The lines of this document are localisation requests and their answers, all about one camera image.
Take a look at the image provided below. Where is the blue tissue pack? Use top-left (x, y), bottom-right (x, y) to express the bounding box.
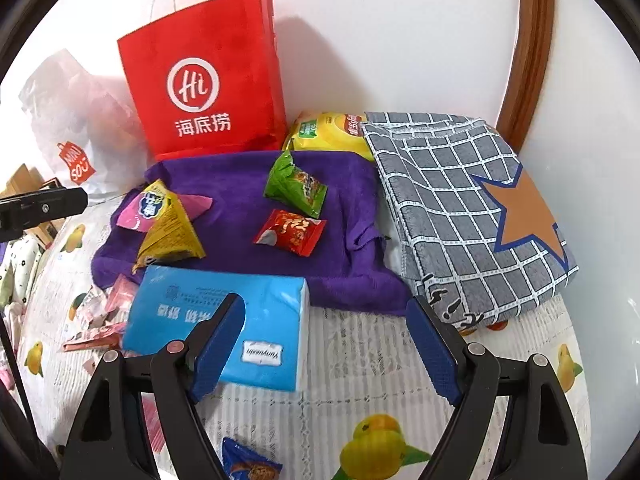
top-left (121, 265), bottom-right (312, 392)

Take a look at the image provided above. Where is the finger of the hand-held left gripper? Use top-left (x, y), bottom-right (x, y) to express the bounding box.
top-left (0, 187), bottom-right (88, 233)

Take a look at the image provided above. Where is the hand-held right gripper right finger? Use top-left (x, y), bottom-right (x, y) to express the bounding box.
top-left (406, 297), bottom-right (590, 480)

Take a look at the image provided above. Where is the red paper bag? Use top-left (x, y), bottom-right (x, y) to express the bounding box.
top-left (116, 0), bottom-right (288, 163)

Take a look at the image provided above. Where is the white plastic shopping bag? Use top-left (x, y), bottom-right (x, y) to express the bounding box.
top-left (19, 49), bottom-right (151, 196)

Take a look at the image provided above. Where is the red snack packet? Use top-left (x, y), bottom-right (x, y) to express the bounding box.
top-left (253, 209), bottom-right (328, 253)

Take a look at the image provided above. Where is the grey checked star cloth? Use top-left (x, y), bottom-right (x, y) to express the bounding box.
top-left (361, 110), bottom-right (581, 331)

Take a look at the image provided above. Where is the yellow chip bag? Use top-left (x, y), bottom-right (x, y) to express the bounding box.
top-left (282, 111), bottom-right (376, 162)

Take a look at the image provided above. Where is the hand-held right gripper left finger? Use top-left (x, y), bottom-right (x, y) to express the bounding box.
top-left (60, 292), bottom-right (247, 480)

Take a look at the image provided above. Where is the yellow triangular snack packet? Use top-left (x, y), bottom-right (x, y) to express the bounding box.
top-left (131, 179), bottom-right (207, 275)

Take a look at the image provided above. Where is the small pink snack packet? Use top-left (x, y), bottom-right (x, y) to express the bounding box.
top-left (62, 321), bottom-right (127, 353)
top-left (102, 275), bottom-right (140, 323)

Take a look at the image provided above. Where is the pink triangular snack packet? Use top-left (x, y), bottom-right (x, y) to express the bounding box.
top-left (116, 191), bottom-right (214, 233)

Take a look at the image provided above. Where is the green snack packet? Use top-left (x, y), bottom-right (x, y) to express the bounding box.
top-left (264, 151), bottom-right (329, 218)

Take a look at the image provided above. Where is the fruit print tablecloth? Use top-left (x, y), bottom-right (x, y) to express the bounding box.
top-left (0, 195), bottom-right (593, 480)

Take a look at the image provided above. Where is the blue snack packet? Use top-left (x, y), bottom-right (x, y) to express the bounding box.
top-left (221, 437), bottom-right (283, 480)

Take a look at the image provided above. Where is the purple towel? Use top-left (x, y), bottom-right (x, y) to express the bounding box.
top-left (91, 150), bottom-right (413, 317)

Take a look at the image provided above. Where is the brown wooden door frame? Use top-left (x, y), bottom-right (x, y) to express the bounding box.
top-left (495, 0), bottom-right (556, 148)

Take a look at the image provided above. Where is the white printed cloth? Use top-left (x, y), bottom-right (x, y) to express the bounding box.
top-left (0, 232), bottom-right (48, 321)

